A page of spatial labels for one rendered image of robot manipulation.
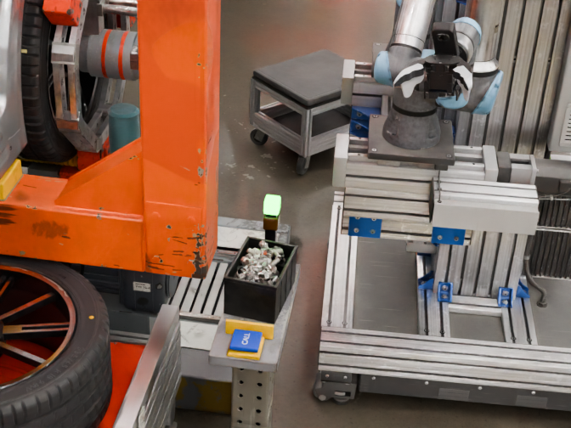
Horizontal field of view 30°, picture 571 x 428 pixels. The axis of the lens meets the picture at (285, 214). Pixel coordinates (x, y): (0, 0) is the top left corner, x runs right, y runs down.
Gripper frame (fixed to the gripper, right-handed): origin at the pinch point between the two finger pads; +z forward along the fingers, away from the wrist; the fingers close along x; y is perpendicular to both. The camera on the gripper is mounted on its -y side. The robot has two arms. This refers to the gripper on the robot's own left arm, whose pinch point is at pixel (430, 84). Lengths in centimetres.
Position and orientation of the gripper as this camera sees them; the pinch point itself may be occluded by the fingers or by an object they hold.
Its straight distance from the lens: 213.1
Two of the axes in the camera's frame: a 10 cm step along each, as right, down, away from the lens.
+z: -3.3, 4.9, -8.0
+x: -9.4, -1.0, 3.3
